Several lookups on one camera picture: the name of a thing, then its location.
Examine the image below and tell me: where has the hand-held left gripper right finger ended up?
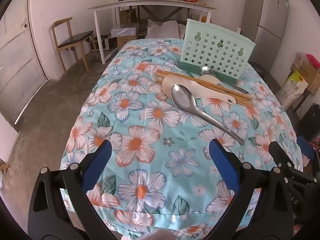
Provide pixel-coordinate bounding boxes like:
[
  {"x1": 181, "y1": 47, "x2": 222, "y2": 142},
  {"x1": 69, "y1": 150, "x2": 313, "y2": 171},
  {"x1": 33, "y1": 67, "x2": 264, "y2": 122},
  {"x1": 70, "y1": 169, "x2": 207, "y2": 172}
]
[{"x1": 209, "y1": 138, "x2": 294, "y2": 240}]

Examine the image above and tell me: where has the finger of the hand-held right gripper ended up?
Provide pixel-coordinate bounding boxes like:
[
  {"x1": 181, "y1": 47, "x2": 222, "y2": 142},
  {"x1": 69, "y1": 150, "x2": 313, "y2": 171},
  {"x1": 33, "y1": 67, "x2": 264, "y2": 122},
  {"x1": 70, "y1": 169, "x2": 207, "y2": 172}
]
[
  {"x1": 269, "y1": 141, "x2": 316, "y2": 183},
  {"x1": 297, "y1": 136, "x2": 315, "y2": 160}
]

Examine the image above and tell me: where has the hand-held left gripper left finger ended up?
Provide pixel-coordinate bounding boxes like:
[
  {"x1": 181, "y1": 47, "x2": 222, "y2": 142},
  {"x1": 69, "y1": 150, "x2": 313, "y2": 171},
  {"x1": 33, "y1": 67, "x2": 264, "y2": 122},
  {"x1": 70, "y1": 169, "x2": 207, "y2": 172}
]
[{"x1": 27, "y1": 140, "x2": 113, "y2": 240}]

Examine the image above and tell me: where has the large metal spoon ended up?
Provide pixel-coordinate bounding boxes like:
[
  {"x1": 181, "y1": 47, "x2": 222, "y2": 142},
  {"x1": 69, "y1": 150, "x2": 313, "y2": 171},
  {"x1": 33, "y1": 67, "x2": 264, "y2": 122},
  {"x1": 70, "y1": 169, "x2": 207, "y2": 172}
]
[{"x1": 170, "y1": 84, "x2": 245, "y2": 145}]

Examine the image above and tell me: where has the cream rice paddle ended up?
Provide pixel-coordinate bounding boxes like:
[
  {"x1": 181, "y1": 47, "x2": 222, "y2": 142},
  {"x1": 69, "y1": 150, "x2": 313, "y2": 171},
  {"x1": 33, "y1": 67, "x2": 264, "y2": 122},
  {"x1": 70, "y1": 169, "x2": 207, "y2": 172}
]
[{"x1": 162, "y1": 74, "x2": 236, "y2": 105}]

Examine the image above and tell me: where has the small metal spoon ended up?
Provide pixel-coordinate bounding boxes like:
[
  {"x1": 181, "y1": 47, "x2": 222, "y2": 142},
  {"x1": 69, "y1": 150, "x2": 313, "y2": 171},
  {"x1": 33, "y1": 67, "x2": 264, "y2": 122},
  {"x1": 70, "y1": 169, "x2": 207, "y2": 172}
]
[{"x1": 200, "y1": 65, "x2": 250, "y2": 95}]

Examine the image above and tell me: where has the bundle of chopsticks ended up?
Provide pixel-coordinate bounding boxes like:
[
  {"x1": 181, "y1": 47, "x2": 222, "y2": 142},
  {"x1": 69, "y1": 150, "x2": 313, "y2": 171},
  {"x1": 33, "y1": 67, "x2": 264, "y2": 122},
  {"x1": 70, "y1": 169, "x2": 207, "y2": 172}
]
[{"x1": 155, "y1": 70, "x2": 252, "y2": 105}]

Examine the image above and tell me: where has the light green utensil holder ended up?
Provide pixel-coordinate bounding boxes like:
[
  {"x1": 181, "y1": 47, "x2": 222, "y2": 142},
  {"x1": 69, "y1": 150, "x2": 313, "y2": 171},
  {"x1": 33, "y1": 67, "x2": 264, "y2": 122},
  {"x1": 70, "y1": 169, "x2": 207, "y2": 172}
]
[{"x1": 180, "y1": 19, "x2": 256, "y2": 85}]

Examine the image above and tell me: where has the black bag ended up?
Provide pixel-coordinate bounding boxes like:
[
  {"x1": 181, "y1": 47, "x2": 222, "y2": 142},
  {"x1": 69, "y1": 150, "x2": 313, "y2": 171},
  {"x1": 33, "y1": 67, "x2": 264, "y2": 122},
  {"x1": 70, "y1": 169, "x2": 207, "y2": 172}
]
[{"x1": 299, "y1": 104, "x2": 320, "y2": 143}]

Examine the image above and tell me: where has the yellow printed bag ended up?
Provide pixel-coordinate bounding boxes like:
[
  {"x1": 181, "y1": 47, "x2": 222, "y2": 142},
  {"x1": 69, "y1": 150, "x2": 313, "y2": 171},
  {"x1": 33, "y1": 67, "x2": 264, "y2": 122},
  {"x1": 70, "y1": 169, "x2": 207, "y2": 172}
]
[{"x1": 276, "y1": 70, "x2": 309, "y2": 108}]

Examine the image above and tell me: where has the floral blue blanket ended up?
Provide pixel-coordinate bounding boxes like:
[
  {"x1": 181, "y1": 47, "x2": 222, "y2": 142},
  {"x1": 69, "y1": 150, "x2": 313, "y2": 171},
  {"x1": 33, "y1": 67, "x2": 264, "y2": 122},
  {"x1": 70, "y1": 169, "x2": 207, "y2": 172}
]
[{"x1": 60, "y1": 38, "x2": 304, "y2": 240}]

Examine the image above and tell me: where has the large cardboard box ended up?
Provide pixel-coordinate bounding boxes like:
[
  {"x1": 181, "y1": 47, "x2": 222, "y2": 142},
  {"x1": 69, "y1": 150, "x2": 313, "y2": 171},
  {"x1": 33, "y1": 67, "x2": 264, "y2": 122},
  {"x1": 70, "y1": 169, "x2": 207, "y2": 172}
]
[{"x1": 290, "y1": 52, "x2": 320, "y2": 95}]

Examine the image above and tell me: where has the wooden chair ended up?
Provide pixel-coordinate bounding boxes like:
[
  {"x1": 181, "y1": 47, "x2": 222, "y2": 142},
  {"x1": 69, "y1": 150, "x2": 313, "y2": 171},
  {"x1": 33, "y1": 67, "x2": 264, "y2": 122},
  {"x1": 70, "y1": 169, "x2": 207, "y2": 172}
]
[{"x1": 52, "y1": 17, "x2": 95, "y2": 75}]

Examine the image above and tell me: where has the grey refrigerator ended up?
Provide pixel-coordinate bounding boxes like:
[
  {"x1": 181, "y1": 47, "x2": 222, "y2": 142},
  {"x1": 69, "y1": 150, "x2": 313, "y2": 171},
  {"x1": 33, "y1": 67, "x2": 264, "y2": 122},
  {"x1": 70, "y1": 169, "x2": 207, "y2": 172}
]
[{"x1": 241, "y1": 0, "x2": 290, "y2": 74}]

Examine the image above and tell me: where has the white door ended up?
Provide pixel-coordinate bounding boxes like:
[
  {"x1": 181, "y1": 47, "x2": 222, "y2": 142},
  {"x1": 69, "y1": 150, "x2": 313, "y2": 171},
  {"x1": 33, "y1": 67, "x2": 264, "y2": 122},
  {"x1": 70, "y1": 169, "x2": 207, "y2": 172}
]
[{"x1": 0, "y1": 0, "x2": 48, "y2": 128}]

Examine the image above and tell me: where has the plastic-wrapped box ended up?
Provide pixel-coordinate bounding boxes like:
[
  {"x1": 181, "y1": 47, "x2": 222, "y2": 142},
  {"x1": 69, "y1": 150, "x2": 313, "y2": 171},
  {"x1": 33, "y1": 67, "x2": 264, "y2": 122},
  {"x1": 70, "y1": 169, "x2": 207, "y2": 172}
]
[{"x1": 111, "y1": 23, "x2": 140, "y2": 38}]

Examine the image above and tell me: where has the white pillow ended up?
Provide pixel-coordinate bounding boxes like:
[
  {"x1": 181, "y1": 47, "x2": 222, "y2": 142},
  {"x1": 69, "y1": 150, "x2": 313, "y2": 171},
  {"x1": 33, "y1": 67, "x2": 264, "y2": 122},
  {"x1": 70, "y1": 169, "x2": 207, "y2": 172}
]
[{"x1": 146, "y1": 19, "x2": 180, "y2": 39}]

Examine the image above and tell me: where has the long white table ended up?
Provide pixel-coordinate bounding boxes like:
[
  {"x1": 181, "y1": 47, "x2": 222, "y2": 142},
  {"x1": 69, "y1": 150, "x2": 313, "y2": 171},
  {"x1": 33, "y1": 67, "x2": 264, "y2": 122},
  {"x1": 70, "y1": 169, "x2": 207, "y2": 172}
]
[{"x1": 87, "y1": 0, "x2": 217, "y2": 64}]

